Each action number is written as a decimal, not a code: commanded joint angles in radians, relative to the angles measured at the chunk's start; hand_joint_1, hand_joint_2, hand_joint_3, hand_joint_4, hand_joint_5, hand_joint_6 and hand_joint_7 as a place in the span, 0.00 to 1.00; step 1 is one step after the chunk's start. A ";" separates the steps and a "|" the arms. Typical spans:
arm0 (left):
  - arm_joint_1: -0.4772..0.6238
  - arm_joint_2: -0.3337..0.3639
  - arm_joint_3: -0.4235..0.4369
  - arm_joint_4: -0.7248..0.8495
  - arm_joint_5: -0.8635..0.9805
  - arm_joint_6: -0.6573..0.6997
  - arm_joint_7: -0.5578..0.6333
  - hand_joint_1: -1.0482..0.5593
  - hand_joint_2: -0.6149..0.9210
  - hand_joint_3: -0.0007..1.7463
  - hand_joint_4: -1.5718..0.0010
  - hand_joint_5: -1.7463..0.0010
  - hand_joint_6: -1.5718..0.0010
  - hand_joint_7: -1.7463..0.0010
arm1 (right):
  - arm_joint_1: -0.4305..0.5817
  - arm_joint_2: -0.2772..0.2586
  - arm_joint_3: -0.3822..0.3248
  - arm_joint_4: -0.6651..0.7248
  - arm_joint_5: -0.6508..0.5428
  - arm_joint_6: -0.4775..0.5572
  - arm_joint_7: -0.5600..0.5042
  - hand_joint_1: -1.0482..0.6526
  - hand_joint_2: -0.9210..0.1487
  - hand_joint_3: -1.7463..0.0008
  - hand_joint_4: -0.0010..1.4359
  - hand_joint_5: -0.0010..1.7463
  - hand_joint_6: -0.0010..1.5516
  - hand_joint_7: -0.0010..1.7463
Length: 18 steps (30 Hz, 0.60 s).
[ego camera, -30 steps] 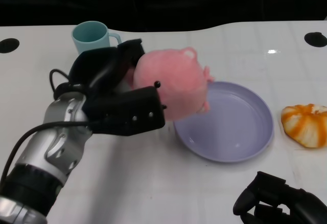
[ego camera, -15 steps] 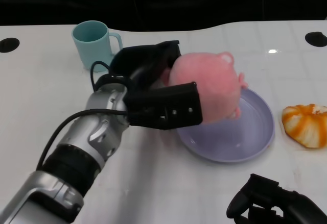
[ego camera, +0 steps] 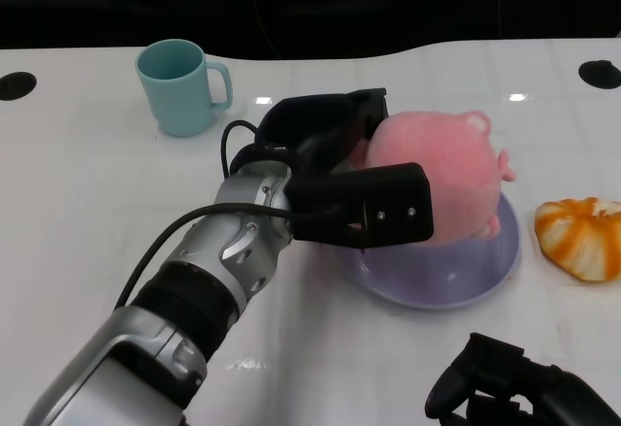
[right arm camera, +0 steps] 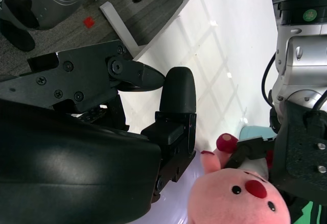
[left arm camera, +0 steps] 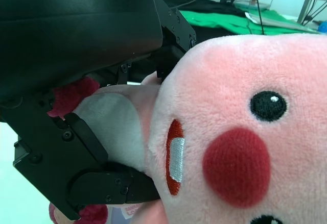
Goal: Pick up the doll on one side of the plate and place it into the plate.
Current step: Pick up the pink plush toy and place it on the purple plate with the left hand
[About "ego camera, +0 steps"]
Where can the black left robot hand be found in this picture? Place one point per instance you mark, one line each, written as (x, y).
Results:
(369, 203)

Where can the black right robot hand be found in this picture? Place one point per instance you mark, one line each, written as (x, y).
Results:
(558, 397)

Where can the pink plush beaver doll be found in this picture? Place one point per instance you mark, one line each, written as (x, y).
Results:
(436, 169)

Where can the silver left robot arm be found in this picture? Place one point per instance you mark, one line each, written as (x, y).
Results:
(218, 251)

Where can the lilac plastic plate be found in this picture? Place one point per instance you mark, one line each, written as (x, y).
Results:
(427, 275)

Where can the orange and white bun toy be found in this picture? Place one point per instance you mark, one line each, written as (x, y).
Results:
(577, 241)

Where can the teal plastic mug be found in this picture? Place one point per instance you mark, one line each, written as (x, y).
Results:
(177, 101)

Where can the black table grommet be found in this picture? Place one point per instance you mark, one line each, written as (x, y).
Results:
(17, 85)
(600, 75)

